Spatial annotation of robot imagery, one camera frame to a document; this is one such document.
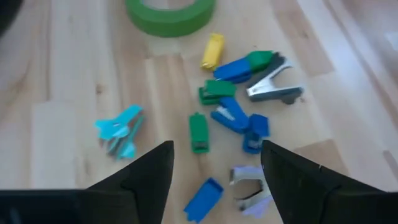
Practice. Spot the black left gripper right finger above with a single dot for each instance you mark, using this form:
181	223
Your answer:
292	186

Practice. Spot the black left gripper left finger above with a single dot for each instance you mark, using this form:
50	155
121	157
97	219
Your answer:
152	180

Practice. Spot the lavender staple remover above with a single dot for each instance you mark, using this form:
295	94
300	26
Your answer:
245	172

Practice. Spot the blue mini stapler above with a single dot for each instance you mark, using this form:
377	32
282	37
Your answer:
234	119
203	199
258	124
233	70

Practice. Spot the green mini stapler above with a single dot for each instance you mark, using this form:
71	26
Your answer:
219	88
198	130
259	59

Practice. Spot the yellow mini stapler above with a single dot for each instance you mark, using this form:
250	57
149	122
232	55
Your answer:
213	51

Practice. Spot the green tape roll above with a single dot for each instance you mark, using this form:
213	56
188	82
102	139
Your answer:
174	26

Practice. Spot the cyan staple remover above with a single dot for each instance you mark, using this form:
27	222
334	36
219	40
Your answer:
119	124

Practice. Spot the black staple remover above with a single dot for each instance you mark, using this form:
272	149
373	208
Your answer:
264	88

